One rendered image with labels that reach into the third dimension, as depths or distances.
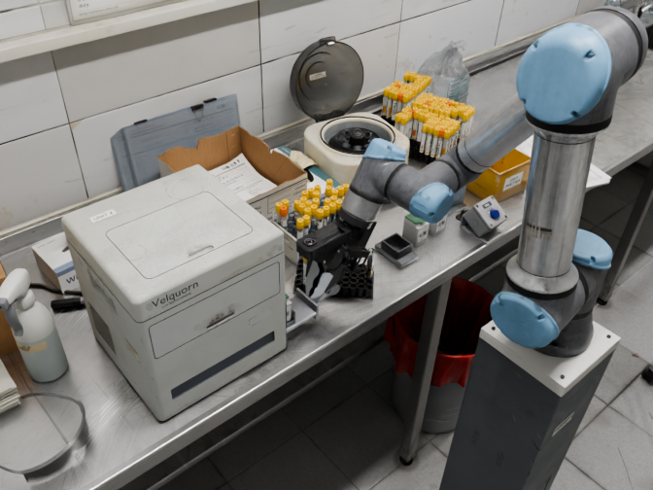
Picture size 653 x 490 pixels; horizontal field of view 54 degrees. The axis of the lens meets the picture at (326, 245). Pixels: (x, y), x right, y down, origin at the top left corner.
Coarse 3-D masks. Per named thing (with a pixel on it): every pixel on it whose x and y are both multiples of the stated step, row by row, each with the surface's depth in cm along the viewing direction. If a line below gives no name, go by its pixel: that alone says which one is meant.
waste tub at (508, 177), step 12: (516, 156) 171; (528, 156) 168; (492, 168) 179; (504, 168) 176; (516, 168) 164; (528, 168) 168; (480, 180) 167; (492, 180) 163; (504, 180) 164; (516, 180) 167; (480, 192) 168; (492, 192) 165; (504, 192) 167; (516, 192) 171
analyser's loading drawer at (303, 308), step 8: (296, 288) 132; (296, 296) 133; (304, 296) 131; (296, 304) 131; (304, 304) 131; (312, 304) 129; (296, 312) 130; (304, 312) 130; (312, 312) 130; (296, 320) 128; (304, 320) 128; (288, 328) 126
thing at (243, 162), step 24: (216, 144) 164; (240, 144) 169; (264, 144) 160; (168, 168) 151; (216, 168) 165; (240, 168) 166; (264, 168) 164; (288, 168) 156; (240, 192) 158; (264, 192) 143; (288, 192) 149; (264, 216) 147
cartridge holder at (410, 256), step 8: (384, 240) 149; (392, 240) 151; (400, 240) 151; (376, 248) 151; (384, 248) 149; (392, 248) 147; (400, 248) 150; (408, 248) 148; (392, 256) 148; (400, 256) 147; (408, 256) 148; (416, 256) 148; (400, 264) 146
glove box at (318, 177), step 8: (280, 152) 171; (288, 152) 171; (296, 152) 168; (296, 160) 164; (304, 160) 164; (312, 160) 166; (304, 168) 166; (312, 168) 166; (312, 176) 164; (320, 176) 163; (328, 176) 163; (312, 184) 160; (320, 184) 160; (336, 184) 160
